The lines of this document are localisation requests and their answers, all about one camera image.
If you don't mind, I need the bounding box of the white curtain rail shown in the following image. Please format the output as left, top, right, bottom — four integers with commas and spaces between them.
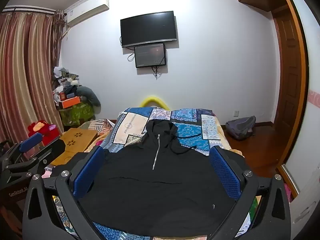
2, 5, 57, 13

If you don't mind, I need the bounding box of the striped pink curtain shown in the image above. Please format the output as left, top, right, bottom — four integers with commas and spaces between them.
0, 10, 66, 144

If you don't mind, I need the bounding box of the white sliding door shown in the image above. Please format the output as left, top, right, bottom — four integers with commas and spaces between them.
282, 0, 320, 232

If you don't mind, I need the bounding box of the black wall television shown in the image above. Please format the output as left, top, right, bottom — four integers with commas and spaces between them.
120, 11, 178, 48

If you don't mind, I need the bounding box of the small black wall monitor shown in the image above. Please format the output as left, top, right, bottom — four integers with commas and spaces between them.
134, 43, 167, 68

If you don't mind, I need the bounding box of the white air conditioner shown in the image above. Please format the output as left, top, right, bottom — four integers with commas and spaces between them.
65, 0, 111, 28

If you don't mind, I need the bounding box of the orange box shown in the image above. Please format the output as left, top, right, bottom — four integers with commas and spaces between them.
61, 96, 82, 109

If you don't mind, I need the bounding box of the grey green pillow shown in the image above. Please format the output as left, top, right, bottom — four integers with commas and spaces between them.
76, 85, 101, 108

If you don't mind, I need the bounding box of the yellow foam tube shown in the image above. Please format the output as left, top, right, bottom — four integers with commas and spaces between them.
138, 95, 172, 111

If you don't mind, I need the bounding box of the wooden lap table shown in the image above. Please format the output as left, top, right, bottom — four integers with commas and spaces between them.
51, 128, 98, 167

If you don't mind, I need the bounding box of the wooden door frame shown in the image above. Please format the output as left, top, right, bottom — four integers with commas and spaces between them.
271, 0, 310, 198

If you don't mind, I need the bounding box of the pile of clutter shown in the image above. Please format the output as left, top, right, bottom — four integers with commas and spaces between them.
52, 66, 81, 103

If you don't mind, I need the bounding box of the black zip hoodie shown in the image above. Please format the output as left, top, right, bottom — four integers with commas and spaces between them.
51, 119, 247, 237

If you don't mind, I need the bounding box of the blue patchwork bedspread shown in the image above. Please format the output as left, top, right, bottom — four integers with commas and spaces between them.
52, 107, 259, 240

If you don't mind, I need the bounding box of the striped cloth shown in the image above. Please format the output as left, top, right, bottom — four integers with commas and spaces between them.
79, 118, 117, 136

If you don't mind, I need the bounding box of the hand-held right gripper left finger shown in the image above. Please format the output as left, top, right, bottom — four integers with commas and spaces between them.
22, 146, 106, 240

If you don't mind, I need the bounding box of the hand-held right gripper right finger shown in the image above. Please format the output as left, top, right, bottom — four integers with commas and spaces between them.
207, 145, 292, 240

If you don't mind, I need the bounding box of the grey backpack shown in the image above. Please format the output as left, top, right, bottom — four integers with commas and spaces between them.
225, 115, 257, 141

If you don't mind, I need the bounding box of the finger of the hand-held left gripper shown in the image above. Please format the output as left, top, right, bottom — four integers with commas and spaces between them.
7, 132, 44, 166
29, 139, 67, 167

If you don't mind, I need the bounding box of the red plush toy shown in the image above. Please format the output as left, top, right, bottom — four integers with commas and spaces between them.
27, 121, 61, 146

